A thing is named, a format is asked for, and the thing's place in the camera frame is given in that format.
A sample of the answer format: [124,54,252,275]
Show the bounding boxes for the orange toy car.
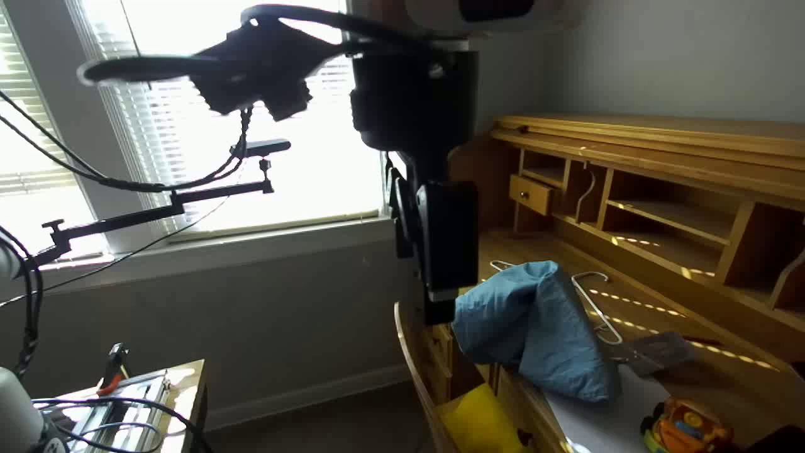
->
[638,397,738,453]

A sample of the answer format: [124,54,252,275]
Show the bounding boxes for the yellow seat cushion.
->
[437,382,528,453]

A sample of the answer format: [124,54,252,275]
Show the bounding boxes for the black articulated camera stand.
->
[33,137,294,271]

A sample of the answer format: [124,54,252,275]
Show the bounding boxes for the black cable bundle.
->
[33,391,214,453]

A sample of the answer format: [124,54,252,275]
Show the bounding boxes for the blue cloth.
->
[450,259,623,409]

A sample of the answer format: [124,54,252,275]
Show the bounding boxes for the grey power strip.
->
[58,376,177,453]

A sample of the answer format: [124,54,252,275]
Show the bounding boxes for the white dome shaped object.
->
[0,365,48,453]

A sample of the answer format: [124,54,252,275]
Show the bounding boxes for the white wire hanger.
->
[487,258,628,347]

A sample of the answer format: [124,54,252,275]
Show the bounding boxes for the thin black camera cable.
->
[0,89,260,195]

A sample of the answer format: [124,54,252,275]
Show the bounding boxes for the wooden chair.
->
[389,300,455,453]

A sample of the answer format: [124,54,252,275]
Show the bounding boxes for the white window blinds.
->
[0,0,101,258]
[70,0,389,238]

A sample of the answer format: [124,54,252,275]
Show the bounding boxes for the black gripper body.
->
[349,37,482,185]

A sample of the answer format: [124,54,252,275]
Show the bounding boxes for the wooden drawer with brass knob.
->
[505,172,555,220]

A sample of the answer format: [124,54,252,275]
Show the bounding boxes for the thick black cable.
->
[0,225,45,382]

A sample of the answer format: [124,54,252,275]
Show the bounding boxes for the white paper sheet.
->
[538,363,673,453]

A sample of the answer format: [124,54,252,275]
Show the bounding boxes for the wooden rolltop desk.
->
[393,110,805,453]

